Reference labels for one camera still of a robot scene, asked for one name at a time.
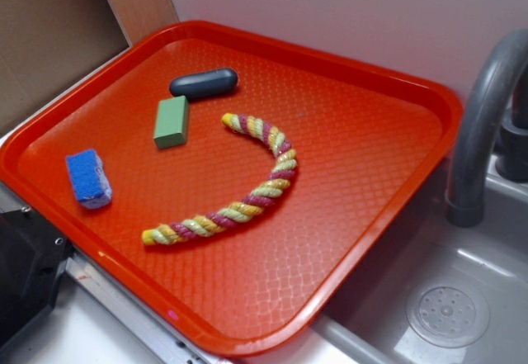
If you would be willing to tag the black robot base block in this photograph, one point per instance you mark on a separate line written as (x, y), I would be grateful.
(33, 259)

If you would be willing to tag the dark grey plastic pickle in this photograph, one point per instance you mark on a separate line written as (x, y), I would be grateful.
(206, 84)

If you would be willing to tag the orange plastic tray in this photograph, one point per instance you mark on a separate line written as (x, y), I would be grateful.
(366, 139)

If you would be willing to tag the green wooden block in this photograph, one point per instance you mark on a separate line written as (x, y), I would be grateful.
(171, 126)

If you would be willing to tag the blue sponge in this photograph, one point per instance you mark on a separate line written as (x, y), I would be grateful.
(90, 184)

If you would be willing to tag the grey toy sink basin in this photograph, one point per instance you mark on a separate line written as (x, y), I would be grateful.
(430, 292)

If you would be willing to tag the grey toy faucet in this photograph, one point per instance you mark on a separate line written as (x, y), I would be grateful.
(495, 116)

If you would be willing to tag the brown cardboard panel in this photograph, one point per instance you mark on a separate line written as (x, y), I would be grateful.
(49, 45)

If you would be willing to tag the multicolour twisted rope toy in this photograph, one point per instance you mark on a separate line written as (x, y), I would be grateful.
(253, 204)

